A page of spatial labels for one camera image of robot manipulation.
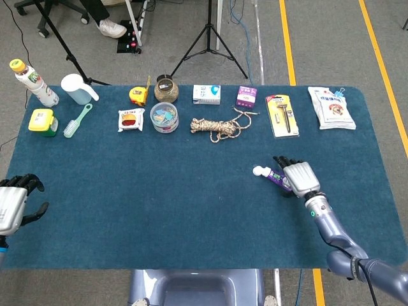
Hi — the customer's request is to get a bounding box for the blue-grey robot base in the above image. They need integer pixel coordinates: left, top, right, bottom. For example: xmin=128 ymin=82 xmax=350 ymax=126
xmin=127 ymin=269 xmax=266 ymax=306

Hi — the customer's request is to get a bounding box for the beige braided rope bundle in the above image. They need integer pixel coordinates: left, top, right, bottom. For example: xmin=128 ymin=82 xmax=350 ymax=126
xmin=190 ymin=107 xmax=261 ymax=143

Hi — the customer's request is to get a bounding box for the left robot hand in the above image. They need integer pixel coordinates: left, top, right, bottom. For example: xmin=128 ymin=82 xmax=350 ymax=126
xmin=0 ymin=173 xmax=50 ymax=237

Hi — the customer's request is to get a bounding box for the black tripod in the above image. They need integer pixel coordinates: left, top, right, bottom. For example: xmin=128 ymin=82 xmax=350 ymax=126
xmin=170 ymin=0 xmax=249 ymax=80

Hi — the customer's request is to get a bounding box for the yellow tape measure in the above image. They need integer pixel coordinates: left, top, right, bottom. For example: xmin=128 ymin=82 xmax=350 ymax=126
xmin=128 ymin=75 xmax=151 ymax=107

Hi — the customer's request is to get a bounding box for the white post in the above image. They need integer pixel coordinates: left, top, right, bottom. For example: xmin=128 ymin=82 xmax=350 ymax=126
xmin=215 ymin=0 xmax=224 ymax=51

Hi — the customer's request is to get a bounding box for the mint green brush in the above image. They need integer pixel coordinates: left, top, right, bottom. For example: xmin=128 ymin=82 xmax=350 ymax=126
xmin=62 ymin=103 xmax=94 ymax=139

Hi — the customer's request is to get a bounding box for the small purple box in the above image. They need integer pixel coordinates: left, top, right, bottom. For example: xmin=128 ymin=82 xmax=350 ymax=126
xmin=235 ymin=85 xmax=258 ymax=108

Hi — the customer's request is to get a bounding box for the black power strip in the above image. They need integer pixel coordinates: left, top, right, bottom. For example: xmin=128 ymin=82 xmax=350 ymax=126
xmin=116 ymin=19 xmax=143 ymax=54

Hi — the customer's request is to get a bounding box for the purple toothpaste tube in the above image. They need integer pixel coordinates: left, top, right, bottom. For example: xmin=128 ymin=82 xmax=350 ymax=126
xmin=252 ymin=165 xmax=293 ymax=193

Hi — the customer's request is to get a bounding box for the black light stand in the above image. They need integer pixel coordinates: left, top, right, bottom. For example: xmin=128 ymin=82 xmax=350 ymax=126
xmin=33 ymin=0 xmax=112 ymax=87

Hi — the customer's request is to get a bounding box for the black office chair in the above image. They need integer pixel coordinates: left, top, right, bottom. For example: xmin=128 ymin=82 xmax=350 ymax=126
xmin=13 ymin=0 xmax=90 ymax=38

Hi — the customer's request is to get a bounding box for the blue floor cable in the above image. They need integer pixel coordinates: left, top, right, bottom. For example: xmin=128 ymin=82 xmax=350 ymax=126
xmin=229 ymin=0 xmax=256 ymax=86
xmin=294 ymin=269 xmax=303 ymax=306

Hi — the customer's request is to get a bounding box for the pale blue plastic pitcher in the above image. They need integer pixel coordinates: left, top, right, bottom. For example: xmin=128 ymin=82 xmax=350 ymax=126
xmin=60 ymin=73 xmax=100 ymax=105

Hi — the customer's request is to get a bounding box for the white sneaker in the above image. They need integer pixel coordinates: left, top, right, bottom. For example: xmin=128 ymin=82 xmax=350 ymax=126
xmin=96 ymin=18 xmax=128 ymax=39

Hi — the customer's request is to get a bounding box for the white and blue box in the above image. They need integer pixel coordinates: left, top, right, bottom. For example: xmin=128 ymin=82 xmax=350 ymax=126
xmin=192 ymin=84 xmax=222 ymax=106

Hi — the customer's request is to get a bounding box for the blue table mat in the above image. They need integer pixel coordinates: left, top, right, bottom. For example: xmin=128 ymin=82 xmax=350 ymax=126
xmin=0 ymin=84 xmax=408 ymax=271

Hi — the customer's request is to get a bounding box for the green container yellow lid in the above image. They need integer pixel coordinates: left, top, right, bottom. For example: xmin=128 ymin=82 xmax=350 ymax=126
xmin=27 ymin=108 xmax=59 ymax=138

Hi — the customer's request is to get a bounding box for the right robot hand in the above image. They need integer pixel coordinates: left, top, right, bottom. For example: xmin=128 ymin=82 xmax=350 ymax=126
xmin=273 ymin=155 xmax=321 ymax=198

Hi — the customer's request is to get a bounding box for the thin black floor cable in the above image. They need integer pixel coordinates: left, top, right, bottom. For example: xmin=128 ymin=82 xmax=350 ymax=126
xmin=2 ymin=0 xmax=33 ymax=68

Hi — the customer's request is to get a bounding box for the white table leg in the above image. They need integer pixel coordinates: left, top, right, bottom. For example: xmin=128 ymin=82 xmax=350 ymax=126
xmin=124 ymin=0 xmax=143 ymax=40

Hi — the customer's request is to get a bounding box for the white printed bag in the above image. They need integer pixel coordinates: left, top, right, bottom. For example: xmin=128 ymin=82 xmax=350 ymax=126
xmin=307 ymin=86 xmax=357 ymax=131

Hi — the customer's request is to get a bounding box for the person in black trousers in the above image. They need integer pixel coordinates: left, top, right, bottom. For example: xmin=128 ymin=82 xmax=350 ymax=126
xmin=79 ymin=0 xmax=111 ymax=25

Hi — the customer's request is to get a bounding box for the drink bottle yellow cap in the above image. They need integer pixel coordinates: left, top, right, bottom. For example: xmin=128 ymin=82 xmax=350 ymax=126
xmin=9 ymin=58 xmax=60 ymax=108

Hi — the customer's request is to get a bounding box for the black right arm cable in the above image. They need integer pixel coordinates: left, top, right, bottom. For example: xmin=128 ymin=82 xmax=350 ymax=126
xmin=328 ymin=242 xmax=381 ymax=306

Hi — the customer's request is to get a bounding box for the white snack packet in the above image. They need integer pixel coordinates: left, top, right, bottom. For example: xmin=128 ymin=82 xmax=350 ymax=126
xmin=117 ymin=108 xmax=146 ymax=133

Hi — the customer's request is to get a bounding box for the razor in blister pack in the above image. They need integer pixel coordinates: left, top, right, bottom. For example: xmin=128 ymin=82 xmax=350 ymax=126
xmin=265 ymin=94 xmax=300 ymax=138

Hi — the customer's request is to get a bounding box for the clear tub of clips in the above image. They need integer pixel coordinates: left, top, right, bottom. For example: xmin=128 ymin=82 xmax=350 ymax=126
xmin=149 ymin=101 xmax=180 ymax=134

